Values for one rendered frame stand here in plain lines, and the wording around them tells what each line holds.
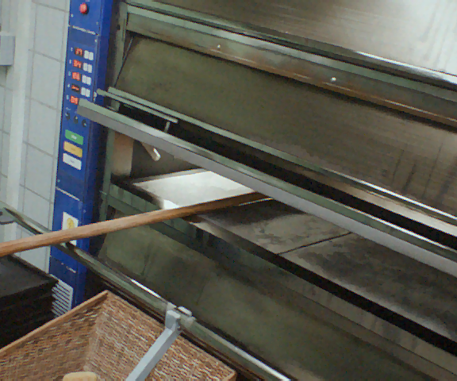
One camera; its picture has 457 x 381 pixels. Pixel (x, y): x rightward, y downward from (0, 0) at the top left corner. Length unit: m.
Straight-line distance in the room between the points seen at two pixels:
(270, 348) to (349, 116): 0.61
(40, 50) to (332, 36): 1.14
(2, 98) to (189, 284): 1.02
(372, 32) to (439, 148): 0.28
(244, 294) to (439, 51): 0.81
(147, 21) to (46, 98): 0.54
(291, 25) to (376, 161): 0.37
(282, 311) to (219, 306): 0.20
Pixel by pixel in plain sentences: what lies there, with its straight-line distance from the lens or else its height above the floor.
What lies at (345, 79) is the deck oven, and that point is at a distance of 1.75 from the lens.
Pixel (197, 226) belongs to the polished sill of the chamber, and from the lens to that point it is 2.10.
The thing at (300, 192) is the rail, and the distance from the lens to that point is 1.66.
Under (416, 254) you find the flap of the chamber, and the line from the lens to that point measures 1.52.
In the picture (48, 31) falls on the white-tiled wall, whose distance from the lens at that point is 2.55.
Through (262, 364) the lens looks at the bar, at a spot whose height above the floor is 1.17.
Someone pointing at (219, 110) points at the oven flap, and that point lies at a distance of 1.98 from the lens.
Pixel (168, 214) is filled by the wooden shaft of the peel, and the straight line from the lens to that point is 2.09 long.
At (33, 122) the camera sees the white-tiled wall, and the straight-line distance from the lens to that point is 2.65.
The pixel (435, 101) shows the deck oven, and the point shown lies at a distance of 1.63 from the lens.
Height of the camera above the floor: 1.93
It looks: 18 degrees down
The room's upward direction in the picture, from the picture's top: 9 degrees clockwise
